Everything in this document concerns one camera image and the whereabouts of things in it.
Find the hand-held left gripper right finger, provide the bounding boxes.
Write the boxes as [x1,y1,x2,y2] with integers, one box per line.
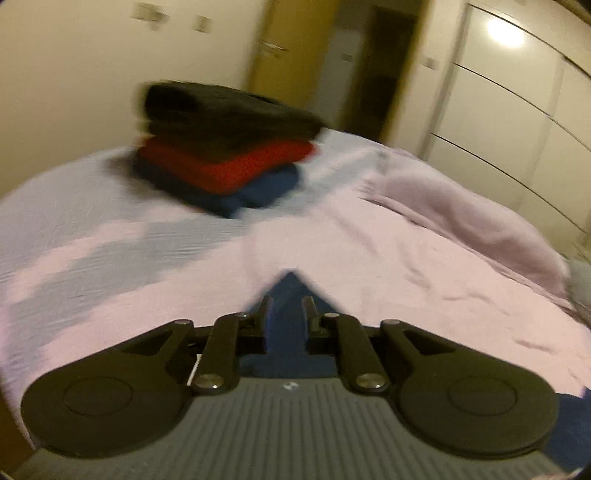
[301,295,458,394]

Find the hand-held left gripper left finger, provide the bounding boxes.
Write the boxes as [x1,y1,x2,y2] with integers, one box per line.
[115,295,274,395]

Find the dark blue jeans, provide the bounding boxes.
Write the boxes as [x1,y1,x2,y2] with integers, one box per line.
[238,271,591,469]

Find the blue folded garment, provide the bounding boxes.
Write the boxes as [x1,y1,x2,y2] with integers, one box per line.
[133,157,301,219]

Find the lavender herringbone duvet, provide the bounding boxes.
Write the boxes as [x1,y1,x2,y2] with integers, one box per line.
[0,127,591,416]

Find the red folded garment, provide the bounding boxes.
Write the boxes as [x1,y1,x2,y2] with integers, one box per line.
[137,137,320,195]

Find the pink fleece blanket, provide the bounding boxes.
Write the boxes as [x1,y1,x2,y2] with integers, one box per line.
[358,148,573,308]

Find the black folded garment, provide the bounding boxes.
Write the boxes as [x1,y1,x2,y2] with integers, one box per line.
[139,82,326,163]

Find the grey pillow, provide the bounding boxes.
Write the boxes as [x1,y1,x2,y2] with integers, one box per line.
[566,256,591,319]

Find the white wardrobe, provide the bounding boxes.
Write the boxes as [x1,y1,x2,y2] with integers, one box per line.
[425,0,591,259]

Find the wooden door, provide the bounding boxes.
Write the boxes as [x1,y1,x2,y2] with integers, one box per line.
[247,0,345,123]

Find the wooden door frame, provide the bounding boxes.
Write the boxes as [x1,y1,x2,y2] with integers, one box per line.
[388,0,432,146]

